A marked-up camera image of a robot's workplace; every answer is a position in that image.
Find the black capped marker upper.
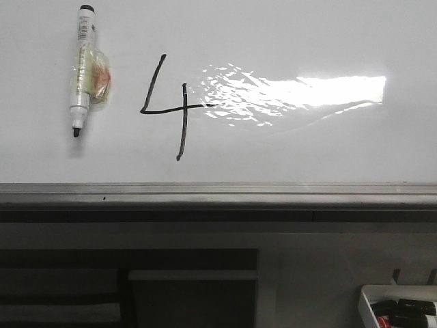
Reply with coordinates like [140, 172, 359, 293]
[397, 299, 436, 316]

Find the aluminium whiteboard tray rail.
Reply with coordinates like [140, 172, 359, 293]
[1, 182, 436, 211]

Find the white marker tray box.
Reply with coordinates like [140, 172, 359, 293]
[358, 285, 436, 328]

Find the white marker with taped magnet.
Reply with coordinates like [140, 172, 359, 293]
[70, 4, 111, 138]

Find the white whiteboard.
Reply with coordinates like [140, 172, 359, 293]
[1, 1, 436, 183]

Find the red labelled marker lower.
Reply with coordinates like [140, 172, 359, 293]
[371, 300, 436, 327]

